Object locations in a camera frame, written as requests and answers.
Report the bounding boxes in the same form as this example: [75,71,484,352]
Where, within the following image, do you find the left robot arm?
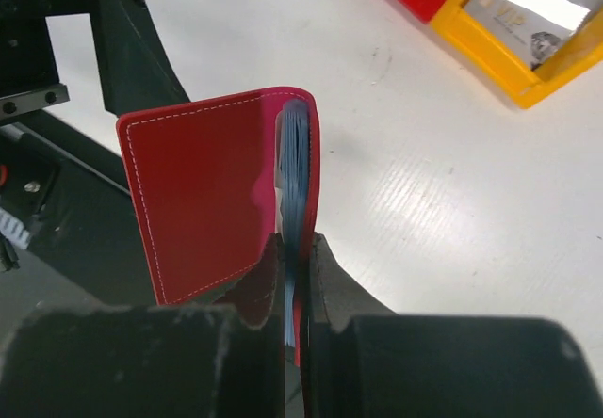
[1,0,188,124]

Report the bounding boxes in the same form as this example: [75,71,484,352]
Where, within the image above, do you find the yellow plastic bin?
[431,0,602,108]

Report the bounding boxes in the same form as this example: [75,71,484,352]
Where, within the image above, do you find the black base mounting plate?
[0,106,156,306]

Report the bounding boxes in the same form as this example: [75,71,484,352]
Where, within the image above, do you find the silver VIP card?
[464,0,602,70]

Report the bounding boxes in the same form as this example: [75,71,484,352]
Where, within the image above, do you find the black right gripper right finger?
[301,234,602,417]

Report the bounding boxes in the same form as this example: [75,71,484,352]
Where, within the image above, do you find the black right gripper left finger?
[1,235,285,417]

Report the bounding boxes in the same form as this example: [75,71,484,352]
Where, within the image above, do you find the red leather card holder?
[117,87,320,348]

